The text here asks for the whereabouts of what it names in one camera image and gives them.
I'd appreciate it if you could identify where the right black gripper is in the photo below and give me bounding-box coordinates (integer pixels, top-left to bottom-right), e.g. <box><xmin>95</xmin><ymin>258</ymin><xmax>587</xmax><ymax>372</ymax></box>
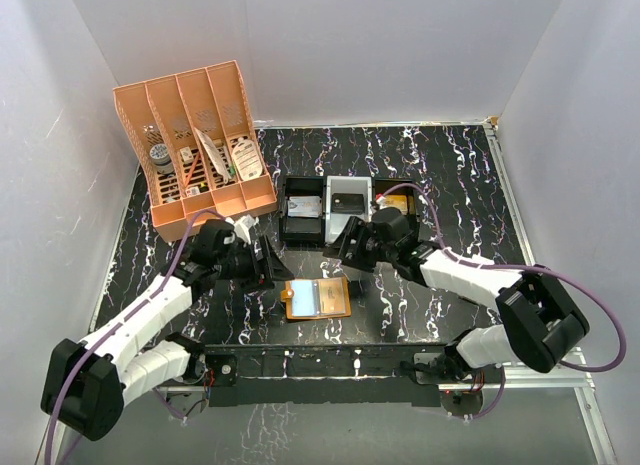
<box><xmin>325</xmin><ymin>217</ymin><xmax>397</xmax><ymax>272</ymax></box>

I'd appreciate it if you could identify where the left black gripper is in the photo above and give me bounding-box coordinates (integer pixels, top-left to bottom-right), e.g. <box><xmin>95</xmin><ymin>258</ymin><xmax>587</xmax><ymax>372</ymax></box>
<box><xmin>215</xmin><ymin>236</ymin><xmax>294</xmax><ymax>294</ymax></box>

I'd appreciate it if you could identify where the orange leather card holder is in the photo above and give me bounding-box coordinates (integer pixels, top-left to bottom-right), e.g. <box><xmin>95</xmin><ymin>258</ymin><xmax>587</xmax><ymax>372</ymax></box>
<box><xmin>280</xmin><ymin>277</ymin><xmax>351</xmax><ymax>320</ymax></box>

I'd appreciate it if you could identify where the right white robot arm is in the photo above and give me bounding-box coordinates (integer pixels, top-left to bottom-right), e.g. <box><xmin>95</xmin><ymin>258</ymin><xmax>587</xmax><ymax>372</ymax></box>
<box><xmin>324</xmin><ymin>207</ymin><xmax>590</xmax><ymax>382</ymax></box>

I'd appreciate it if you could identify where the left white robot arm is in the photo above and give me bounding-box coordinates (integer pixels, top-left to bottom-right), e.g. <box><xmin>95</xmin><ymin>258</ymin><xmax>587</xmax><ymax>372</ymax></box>
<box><xmin>40</xmin><ymin>216</ymin><xmax>294</xmax><ymax>441</ymax></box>

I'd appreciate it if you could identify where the white middle card bin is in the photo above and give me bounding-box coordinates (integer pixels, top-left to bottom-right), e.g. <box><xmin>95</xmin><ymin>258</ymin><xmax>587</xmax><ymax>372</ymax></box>
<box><xmin>324</xmin><ymin>176</ymin><xmax>373</xmax><ymax>244</ymax></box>

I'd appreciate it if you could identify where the black credit card stack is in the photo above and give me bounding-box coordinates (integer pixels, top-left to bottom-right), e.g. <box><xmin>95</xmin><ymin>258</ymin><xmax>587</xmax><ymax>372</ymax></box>
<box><xmin>331</xmin><ymin>193</ymin><xmax>366</xmax><ymax>215</ymax></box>

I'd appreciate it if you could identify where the silver credit card stack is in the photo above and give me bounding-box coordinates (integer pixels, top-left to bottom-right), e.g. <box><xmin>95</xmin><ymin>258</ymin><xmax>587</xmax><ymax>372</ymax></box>
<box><xmin>287</xmin><ymin>196</ymin><xmax>322</xmax><ymax>218</ymax></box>

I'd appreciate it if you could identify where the gold credit card stack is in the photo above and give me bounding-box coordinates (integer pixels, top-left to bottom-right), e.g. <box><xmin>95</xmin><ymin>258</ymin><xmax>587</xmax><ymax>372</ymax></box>
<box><xmin>380</xmin><ymin>194</ymin><xmax>415</xmax><ymax>215</ymax></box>

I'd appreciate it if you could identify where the left black card bin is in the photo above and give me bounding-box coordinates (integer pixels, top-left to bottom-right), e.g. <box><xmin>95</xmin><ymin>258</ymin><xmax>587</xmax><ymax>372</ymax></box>
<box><xmin>279</xmin><ymin>175</ymin><xmax>325</xmax><ymax>247</ymax></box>

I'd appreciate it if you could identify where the black card bin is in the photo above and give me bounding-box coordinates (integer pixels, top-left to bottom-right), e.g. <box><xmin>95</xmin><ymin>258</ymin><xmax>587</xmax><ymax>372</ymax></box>
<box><xmin>279</xmin><ymin>175</ymin><xmax>325</xmax><ymax>247</ymax></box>
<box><xmin>371</xmin><ymin>178</ymin><xmax>421</xmax><ymax>228</ymax></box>

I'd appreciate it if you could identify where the right black card bin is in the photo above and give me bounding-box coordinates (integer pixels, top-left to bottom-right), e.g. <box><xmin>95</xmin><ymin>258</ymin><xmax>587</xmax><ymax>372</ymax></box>
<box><xmin>371</xmin><ymin>178</ymin><xmax>421</xmax><ymax>228</ymax></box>

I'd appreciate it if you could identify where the white labelled package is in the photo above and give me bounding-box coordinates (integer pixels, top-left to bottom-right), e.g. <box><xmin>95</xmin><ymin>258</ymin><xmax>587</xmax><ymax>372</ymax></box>
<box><xmin>231</xmin><ymin>138</ymin><xmax>264</xmax><ymax>181</ymax></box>

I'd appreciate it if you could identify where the orange pencil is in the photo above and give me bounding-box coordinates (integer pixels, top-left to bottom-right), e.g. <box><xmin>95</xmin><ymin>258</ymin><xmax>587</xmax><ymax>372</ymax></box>
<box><xmin>185</xmin><ymin>151</ymin><xmax>201</xmax><ymax>188</ymax></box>

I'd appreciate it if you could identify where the white paper leaflet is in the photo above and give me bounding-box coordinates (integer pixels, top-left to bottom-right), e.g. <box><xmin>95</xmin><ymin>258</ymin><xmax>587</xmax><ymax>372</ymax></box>
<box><xmin>195</xmin><ymin>129</ymin><xmax>231</xmax><ymax>183</ymax></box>

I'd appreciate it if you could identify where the peach desk file organizer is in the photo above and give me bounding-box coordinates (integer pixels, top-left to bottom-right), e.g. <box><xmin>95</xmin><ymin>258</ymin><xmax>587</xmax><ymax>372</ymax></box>
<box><xmin>113</xmin><ymin>61</ymin><xmax>277</xmax><ymax>243</ymax></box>

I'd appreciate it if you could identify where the grey tape roll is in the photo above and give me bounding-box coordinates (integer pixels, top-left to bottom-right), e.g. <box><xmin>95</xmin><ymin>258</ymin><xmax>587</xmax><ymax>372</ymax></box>
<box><xmin>149</xmin><ymin>143</ymin><xmax>174</xmax><ymax>175</ymax></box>

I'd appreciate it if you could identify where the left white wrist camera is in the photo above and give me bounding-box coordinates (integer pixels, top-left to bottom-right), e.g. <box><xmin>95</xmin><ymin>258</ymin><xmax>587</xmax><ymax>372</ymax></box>
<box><xmin>224</xmin><ymin>214</ymin><xmax>259</xmax><ymax>245</ymax></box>

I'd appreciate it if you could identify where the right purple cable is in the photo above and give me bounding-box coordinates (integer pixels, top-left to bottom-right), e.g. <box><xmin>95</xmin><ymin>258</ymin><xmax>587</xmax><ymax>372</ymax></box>
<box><xmin>374</xmin><ymin>182</ymin><xmax>628</xmax><ymax>419</ymax></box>

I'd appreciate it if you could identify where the purple cable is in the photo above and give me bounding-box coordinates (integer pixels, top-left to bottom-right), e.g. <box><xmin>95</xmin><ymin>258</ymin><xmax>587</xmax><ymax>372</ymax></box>
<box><xmin>43</xmin><ymin>208</ymin><xmax>236</xmax><ymax>465</ymax></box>
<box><xmin>374</xmin><ymin>182</ymin><xmax>628</xmax><ymax>419</ymax></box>

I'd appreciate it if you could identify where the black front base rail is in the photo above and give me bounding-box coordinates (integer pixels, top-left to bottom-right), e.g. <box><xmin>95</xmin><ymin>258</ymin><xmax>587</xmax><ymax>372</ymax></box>
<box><xmin>149</xmin><ymin>342</ymin><xmax>506</xmax><ymax>409</ymax></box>

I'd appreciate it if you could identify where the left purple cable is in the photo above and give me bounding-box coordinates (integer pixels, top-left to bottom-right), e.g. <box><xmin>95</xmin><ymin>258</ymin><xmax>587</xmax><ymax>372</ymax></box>
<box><xmin>43</xmin><ymin>208</ymin><xmax>236</xmax><ymax>465</ymax></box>

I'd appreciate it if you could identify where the aluminium table frame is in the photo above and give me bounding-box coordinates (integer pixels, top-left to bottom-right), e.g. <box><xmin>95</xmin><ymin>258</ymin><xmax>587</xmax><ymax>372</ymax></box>
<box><xmin>37</xmin><ymin>119</ymin><xmax>619</xmax><ymax>465</ymax></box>

